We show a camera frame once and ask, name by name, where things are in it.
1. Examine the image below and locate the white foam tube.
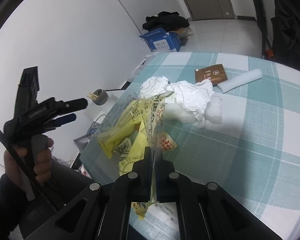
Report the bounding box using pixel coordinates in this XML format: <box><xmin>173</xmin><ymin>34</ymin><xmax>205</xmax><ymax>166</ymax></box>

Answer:
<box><xmin>217</xmin><ymin>69</ymin><xmax>263</xmax><ymax>93</ymax></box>

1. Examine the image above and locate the dark sleeve forearm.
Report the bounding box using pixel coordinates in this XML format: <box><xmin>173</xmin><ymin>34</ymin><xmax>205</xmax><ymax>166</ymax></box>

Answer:
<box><xmin>0</xmin><ymin>174</ymin><xmax>28</xmax><ymax>239</ymax></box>

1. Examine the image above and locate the red checkered small packet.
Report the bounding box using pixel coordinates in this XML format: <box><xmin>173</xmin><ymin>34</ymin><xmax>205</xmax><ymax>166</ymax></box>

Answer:
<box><xmin>160</xmin><ymin>132</ymin><xmax>178</xmax><ymax>152</ymax></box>

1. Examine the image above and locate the person's left hand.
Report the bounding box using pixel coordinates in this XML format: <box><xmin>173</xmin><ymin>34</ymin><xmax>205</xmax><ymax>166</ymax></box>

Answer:
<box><xmin>3</xmin><ymin>138</ymin><xmax>55</xmax><ymax>188</ymax></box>

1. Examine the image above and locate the yellow clear snack wrapper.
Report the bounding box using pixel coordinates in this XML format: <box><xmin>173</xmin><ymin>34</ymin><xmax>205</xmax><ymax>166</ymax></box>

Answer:
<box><xmin>96</xmin><ymin>91</ymin><xmax>176</xmax><ymax>221</ymax></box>

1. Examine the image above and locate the white foam block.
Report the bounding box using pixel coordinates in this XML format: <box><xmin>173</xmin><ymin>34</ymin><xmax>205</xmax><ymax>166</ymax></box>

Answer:
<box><xmin>164</xmin><ymin>95</ymin><xmax>222</xmax><ymax>128</ymax></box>

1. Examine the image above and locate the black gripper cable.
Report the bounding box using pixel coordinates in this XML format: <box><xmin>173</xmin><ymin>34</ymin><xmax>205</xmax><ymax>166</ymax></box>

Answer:
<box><xmin>0</xmin><ymin>119</ymin><xmax>58</xmax><ymax>213</ymax></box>

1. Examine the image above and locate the black hanging jacket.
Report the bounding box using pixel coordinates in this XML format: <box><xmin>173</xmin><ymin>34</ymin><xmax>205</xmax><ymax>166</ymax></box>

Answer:
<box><xmin>271</xmin><ymin>0</ymin><xmax>300</xmax><ymax>71</ymax></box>

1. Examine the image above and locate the black clothes pile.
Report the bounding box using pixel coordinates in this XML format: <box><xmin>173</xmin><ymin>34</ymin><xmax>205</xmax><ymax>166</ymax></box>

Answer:
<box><xmin>142</xmin><ymin>11</ymin><xmax>190</xmax><ymax>32</ymax></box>

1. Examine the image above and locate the brown square sachet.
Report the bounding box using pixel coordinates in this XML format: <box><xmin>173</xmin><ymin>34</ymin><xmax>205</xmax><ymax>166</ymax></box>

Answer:
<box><xmin>194</xmin><ymin>64</ymin><xmax>228</xmax><ymax>86</ymax></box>

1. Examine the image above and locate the yellow snack bag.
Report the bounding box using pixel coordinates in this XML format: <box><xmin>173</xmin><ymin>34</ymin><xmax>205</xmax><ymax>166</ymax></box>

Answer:
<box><xmin>97</xmin><ymin>99</ymin><xmax>152</xmax><ymax>175</ymax></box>

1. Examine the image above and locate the grey cup with chopsticks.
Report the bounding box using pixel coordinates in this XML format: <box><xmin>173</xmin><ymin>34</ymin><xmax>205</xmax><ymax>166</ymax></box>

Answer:
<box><xmin>88</xmin><ymin>89</ymin><xmax>109</xmax><ymax>106</ymax></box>

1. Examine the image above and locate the teal checkered tablecloth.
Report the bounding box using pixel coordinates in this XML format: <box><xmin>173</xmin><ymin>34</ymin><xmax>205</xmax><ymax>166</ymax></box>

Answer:
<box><xmin>79</xmin><ymin>51</ymin><xmax>300</xmax><ymax>240</ymax></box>

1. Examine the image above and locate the blue facial tissue carton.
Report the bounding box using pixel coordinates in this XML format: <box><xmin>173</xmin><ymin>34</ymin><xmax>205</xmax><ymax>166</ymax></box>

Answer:
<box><xmin>140</xmin><ymin>28</ymin><xmax>181</xmax><ymax>52</ymax></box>

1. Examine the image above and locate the crumpled white tissue paper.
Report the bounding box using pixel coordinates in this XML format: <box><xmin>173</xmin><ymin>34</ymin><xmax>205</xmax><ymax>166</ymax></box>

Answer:
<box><xmin>140</xmin><ymin>76</ymin><xmax>215</xmax><ymax>114</ymax></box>

